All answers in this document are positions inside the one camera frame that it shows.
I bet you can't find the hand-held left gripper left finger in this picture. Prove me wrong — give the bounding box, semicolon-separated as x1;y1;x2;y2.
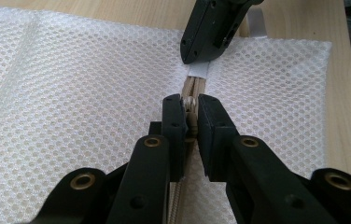
161;93;189;183

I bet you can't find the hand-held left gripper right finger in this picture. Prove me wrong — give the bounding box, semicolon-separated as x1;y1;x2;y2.
197;93;241;183

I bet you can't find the white mesh laundry bag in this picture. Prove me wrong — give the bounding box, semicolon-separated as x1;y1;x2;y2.
0;3;333;224

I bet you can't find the grey tape tab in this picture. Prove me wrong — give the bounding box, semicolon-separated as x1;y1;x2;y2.
246;7;269;39

